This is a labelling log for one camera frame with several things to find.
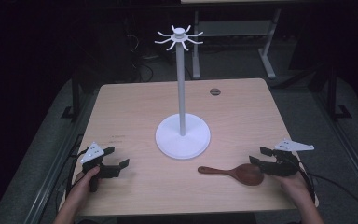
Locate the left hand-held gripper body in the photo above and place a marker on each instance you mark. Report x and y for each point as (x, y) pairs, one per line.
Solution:
(93, 159)

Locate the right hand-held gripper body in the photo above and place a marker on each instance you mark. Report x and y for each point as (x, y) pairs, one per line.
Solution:
(284, 160)

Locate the brown wooden spoon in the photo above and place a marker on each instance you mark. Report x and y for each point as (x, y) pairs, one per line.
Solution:
(242, 173)

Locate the white utensil hook stand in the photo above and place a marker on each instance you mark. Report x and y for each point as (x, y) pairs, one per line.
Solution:
(182, 137)

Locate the person's right hand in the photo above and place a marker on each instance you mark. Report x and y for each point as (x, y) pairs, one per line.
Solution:
(295, 186)

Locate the person's left hand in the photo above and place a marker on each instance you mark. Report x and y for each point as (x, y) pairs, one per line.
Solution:
(85, 186)

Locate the black metal stand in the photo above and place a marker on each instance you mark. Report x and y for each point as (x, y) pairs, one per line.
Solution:
(74, 99)
(334, 96)

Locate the white-legged background desk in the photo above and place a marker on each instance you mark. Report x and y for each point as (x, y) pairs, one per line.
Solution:
(236, 31)

